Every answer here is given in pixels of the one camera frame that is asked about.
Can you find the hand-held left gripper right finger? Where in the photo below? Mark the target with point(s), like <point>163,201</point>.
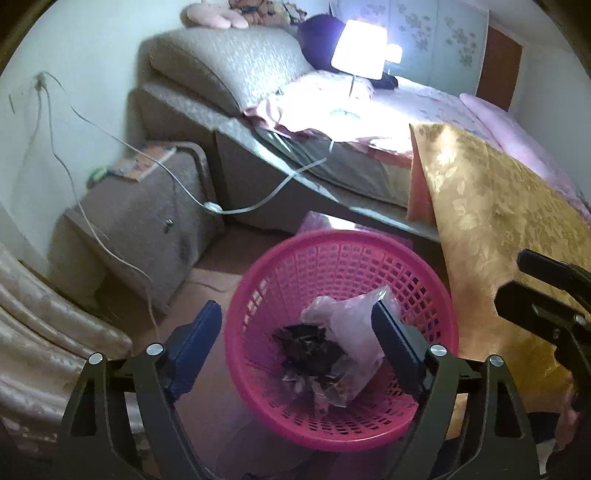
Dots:
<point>392,341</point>

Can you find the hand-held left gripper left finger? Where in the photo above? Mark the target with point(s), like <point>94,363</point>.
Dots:
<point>196,346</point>

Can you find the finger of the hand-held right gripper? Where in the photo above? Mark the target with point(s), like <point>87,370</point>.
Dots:
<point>545,263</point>
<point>531,307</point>

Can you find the clear plastic bag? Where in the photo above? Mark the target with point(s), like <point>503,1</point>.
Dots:
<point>351,323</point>

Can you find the pink plastic mesh basket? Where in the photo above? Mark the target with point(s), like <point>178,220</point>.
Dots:
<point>323,258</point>

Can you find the person's right hand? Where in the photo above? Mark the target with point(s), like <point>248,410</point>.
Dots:
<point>570,415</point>

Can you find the golden floral tablecloth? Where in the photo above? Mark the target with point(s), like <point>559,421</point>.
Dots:
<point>485,194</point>

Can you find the brown nightstand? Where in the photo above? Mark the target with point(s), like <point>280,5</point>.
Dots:
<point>138,221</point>

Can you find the beige curtain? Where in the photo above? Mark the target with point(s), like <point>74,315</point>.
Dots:
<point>46,332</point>

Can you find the colourful book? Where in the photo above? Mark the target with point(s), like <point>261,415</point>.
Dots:
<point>138,166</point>

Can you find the bed with pink floral sheet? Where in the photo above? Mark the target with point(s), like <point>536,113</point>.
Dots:
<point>429,106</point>

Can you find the small green object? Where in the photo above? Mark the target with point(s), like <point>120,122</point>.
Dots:
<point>98,174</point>

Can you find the brown wooden door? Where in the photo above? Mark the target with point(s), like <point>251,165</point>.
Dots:
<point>501,64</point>

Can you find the crumpled pink sheet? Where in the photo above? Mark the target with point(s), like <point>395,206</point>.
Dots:
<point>272,110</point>

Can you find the wardrobe with flower doors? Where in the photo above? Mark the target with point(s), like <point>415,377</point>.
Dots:
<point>429,37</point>

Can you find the grey headboard cushion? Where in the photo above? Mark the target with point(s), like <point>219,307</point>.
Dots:
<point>221,64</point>

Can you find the white table lamp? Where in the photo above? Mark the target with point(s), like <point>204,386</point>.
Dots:
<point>360,48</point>

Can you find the pink neck pillow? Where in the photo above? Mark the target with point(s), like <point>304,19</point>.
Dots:
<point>207,16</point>

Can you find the plush toy pile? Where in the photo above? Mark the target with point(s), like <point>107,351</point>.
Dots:
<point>258,9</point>

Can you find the wall socket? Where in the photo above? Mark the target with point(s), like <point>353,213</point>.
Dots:
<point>41,82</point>

